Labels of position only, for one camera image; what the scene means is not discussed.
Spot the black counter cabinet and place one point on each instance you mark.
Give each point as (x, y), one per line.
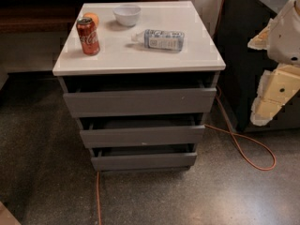
(241, 20)

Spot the brown cardboard corner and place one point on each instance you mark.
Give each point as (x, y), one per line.
(6, 218)

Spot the grey drawer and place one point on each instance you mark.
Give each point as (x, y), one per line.
(140, 102)
(141, 131)
(144, 157)

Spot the grey cabinet with white top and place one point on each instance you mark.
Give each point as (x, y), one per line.
(123, 64)

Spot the white bowl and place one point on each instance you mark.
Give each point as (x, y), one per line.
(127, 14)

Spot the orange fruit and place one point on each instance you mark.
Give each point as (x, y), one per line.
(93, 16)

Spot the grey bottom drawer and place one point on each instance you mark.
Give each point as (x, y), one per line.
(144, 157)

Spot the grey top drawer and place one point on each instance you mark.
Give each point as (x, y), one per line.
(140, 102)

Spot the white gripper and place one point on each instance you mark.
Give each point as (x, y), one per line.
(287, 37)

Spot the clear plastic water bottle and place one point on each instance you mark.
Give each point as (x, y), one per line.
(160, 39)

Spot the red coke can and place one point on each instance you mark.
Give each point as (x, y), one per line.
(88, 35)

